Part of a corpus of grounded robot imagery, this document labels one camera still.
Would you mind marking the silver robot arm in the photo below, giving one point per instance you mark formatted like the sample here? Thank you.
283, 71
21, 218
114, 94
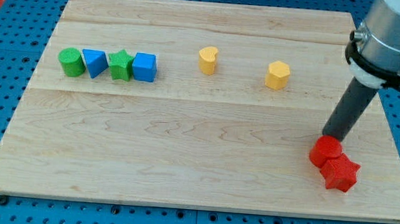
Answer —
373, 53

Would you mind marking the yellow hexagon block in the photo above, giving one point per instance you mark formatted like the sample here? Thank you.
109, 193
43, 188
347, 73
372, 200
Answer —
277, 75

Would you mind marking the wooden board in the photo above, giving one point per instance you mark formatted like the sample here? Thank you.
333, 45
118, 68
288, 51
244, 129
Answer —
223, 142

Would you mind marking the yellow heart block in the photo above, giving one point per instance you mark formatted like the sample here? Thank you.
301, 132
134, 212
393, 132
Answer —
207, 59

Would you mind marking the blue cube block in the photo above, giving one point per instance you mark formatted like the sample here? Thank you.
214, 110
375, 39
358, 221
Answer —
144, 67

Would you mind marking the green star block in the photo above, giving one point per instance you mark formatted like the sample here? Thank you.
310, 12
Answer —
121, 65

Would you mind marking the blue triangle block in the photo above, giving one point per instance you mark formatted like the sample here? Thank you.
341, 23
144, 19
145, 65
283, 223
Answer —
96, 61

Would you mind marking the red cylinder block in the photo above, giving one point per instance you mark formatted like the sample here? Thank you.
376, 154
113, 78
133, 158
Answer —
326, 148

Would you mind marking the green cylinder block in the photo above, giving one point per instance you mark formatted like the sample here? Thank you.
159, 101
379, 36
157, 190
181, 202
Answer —
71, 62

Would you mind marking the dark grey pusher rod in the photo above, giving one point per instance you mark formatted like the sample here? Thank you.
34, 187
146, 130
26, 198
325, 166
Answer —
350, 107

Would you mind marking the red star block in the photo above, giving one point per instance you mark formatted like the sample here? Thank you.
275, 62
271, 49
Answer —
340, 173

